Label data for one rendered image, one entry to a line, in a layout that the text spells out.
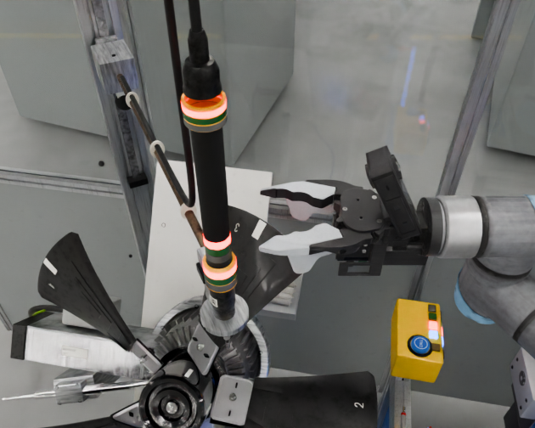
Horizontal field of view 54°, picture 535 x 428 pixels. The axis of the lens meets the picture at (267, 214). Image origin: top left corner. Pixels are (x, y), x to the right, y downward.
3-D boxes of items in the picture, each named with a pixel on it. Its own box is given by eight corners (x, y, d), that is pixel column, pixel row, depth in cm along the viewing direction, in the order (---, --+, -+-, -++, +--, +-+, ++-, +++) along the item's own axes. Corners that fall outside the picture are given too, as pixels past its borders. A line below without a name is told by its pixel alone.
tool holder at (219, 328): (189, 296, 79) (182, 253, 72) (233, 281, 81) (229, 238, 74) (210, 344, 73) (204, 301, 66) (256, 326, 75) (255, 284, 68)
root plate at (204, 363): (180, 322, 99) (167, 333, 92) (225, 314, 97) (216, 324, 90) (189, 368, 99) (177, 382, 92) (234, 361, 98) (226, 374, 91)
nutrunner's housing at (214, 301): (209, 320, 78) (168, 25, 46) (233, 311, 80) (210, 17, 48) (217, 340, 76) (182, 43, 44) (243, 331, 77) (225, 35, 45)
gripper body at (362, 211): (332, 278, 64) (431, 278, 64) (339, 228, 58) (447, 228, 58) (327, 232, 69) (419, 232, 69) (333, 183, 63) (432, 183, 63)
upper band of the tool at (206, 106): (178, 115, 53) (175, 91, 51) (217, 106, 55) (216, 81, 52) (192, 138, 50) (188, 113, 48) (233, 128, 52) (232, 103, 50)
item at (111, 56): (97, 76, 116) (87, 39, 110) (128, 69, 118) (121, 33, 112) (107, 98, 109) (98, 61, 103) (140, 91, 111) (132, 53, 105)
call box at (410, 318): (390, 322, 132) (397, 296, 125) (430, 328, 131) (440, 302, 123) (389, 380, 121) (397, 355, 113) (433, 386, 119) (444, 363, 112)
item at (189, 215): (117, 80, 107) (115, 74, 106) (124, 79, 108) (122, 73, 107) (206, 262, 72) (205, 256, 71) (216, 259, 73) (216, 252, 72)
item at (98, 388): (164, 385, 105) (7, 402, 110) (162, 374, 105) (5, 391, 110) (160, 389, 103) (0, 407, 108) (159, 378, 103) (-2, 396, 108)
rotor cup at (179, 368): (149, 350, 102) (121, 375, 89) (219, 339, 100) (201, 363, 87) (163, 422, 103) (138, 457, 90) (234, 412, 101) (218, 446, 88)
